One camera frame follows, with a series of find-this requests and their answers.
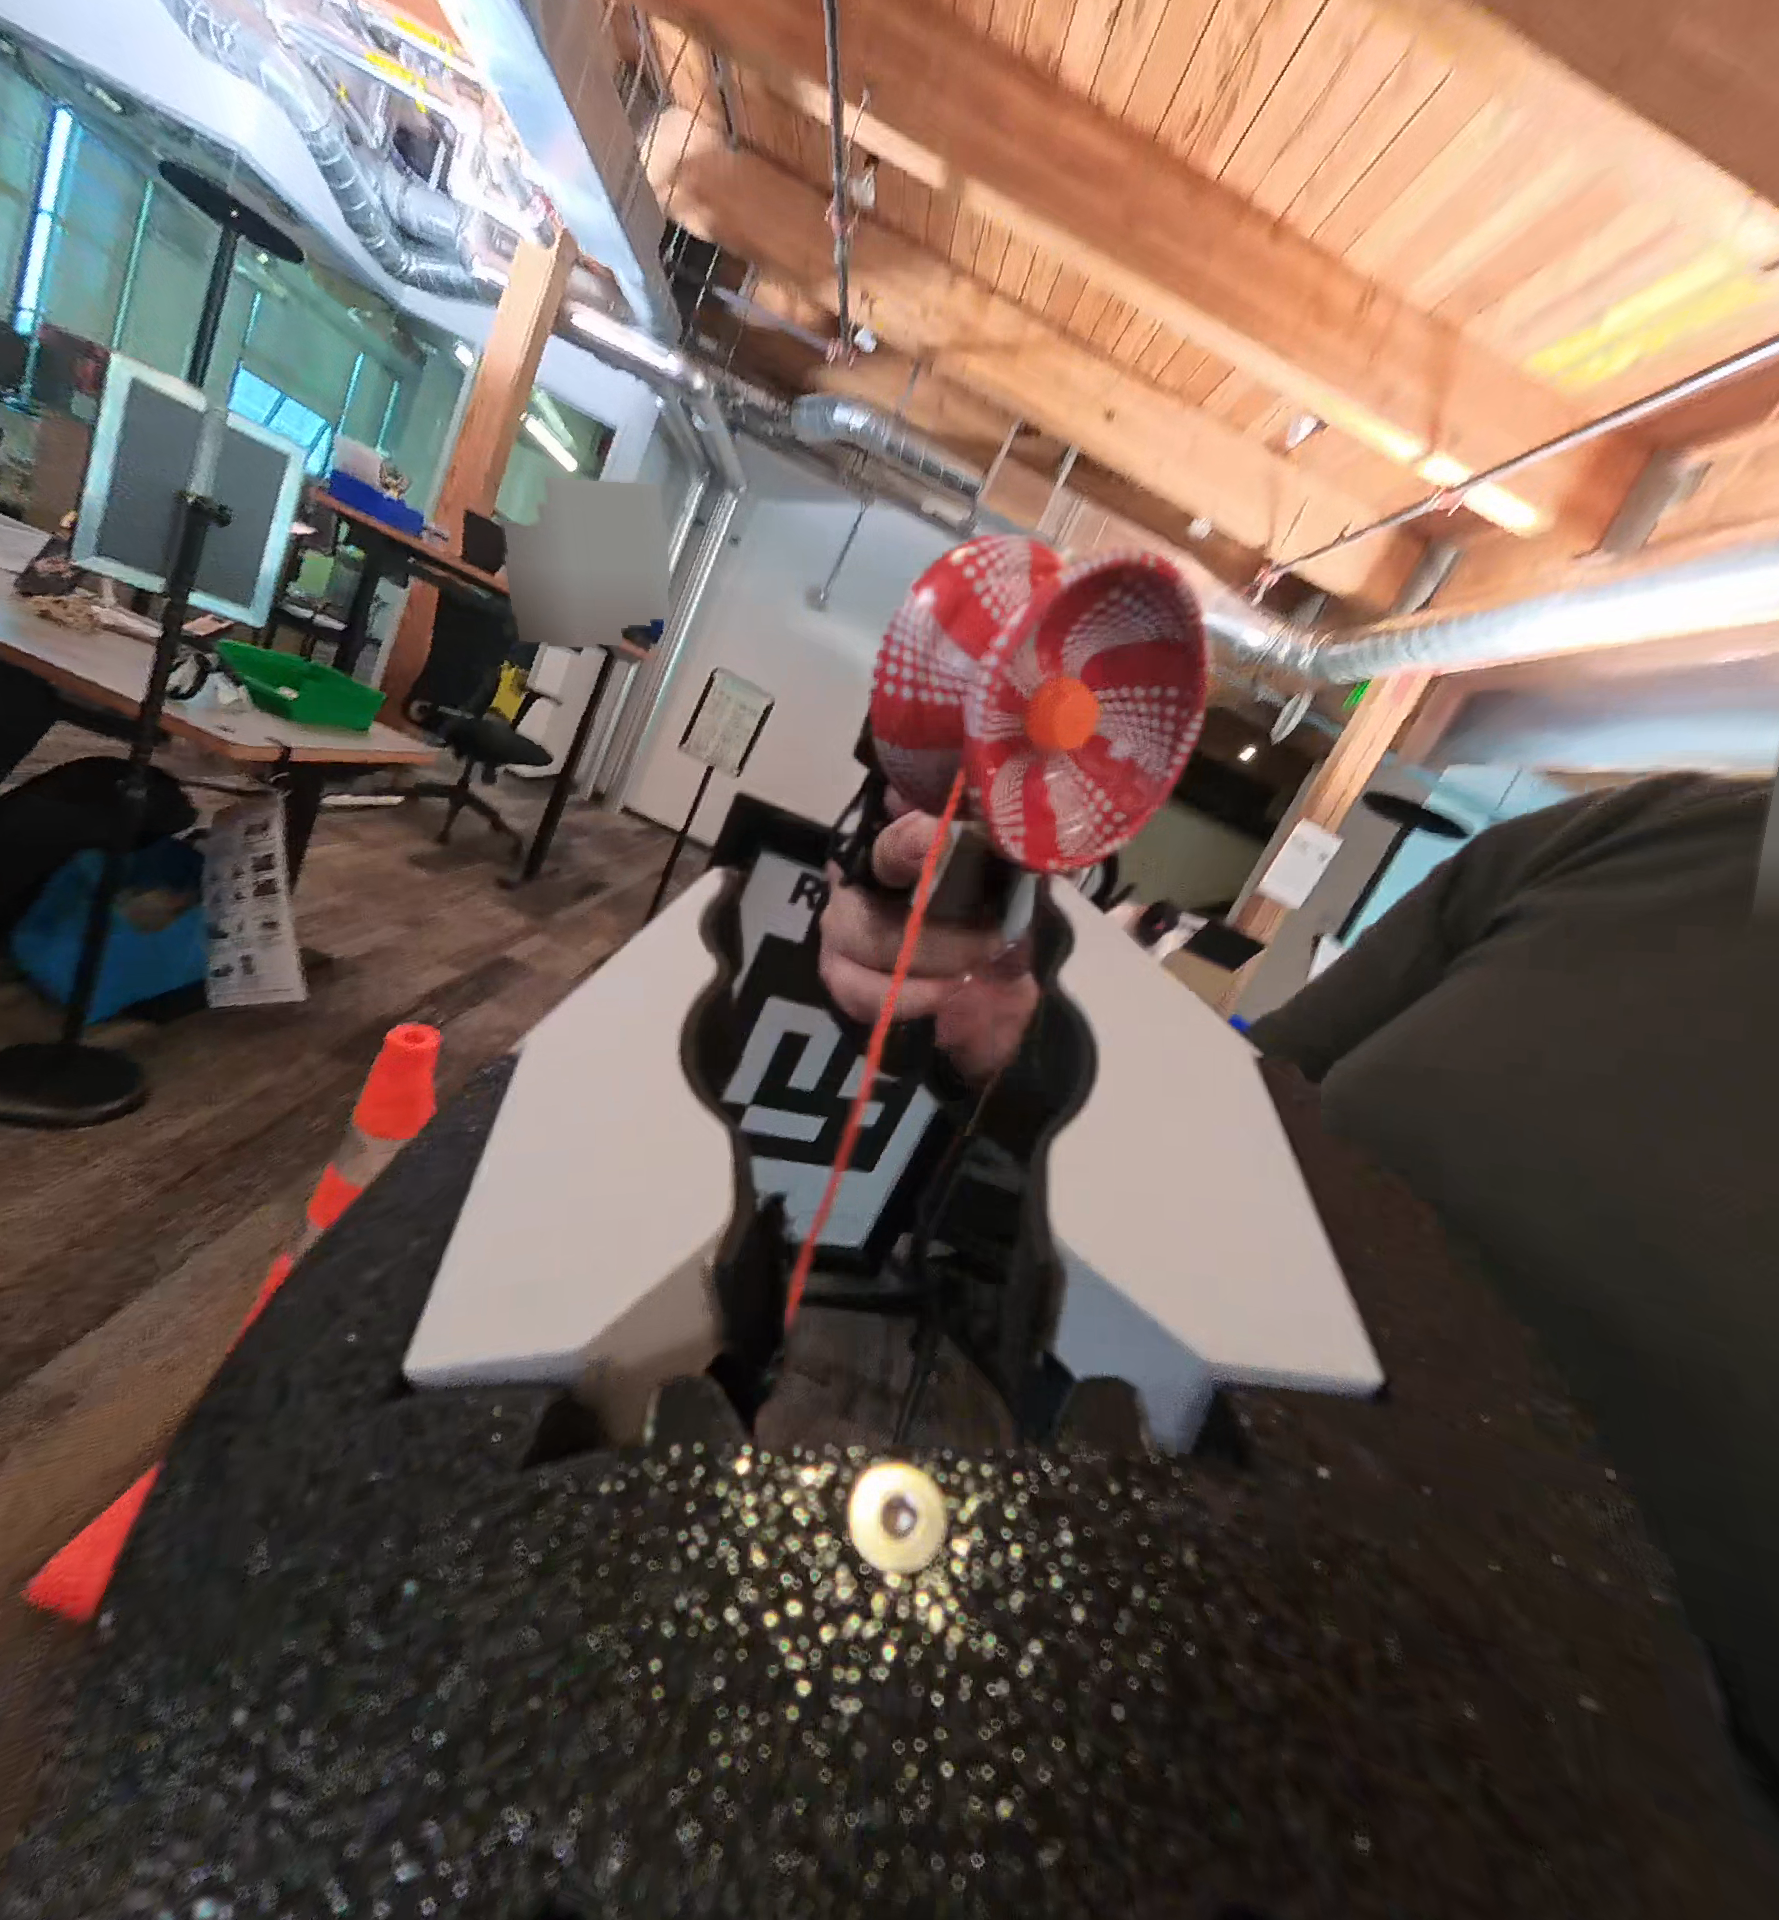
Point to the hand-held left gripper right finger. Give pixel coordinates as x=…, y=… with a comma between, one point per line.
x=1218, y=1200

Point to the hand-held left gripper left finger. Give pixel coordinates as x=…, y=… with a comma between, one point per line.
x=578, y=1200

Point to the red white yo-yo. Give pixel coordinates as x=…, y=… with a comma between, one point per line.
x=1039, y=689

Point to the person's right hand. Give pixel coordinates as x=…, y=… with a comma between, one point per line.
x=939, y=949

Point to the white sign stand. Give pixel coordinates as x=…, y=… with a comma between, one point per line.
x=724, y=724

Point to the black framed floor sign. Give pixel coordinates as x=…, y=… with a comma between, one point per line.
x=829, y=1127

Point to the orange striped traffic cone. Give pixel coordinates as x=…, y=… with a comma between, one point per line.
x=291, y=1263

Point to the printed paper sheet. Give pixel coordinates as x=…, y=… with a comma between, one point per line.
x=256, y=905

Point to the black office chair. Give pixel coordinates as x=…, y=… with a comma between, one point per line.
x=472, y=706

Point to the brown wooden table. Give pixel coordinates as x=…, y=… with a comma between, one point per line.
x=489, y=586

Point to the blue bag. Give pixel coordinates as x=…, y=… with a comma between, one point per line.
x=109, y=932

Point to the green tray bin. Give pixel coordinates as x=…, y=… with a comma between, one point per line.
x=304, y=689

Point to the black bag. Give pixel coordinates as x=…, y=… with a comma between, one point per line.
x=50, y=824

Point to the white side table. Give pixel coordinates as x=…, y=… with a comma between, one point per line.
x=170, y=694

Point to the blue tray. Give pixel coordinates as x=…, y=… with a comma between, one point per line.
x=375, y=487

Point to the black floor lamp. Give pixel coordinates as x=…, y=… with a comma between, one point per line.
x=226, y=211

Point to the narrow silver air duct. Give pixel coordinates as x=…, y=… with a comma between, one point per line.
x=1368, y=635

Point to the wooden post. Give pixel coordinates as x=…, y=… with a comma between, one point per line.
x=489, y=455

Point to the silver spiral air duct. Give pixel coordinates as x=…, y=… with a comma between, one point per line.
x=353, y=146

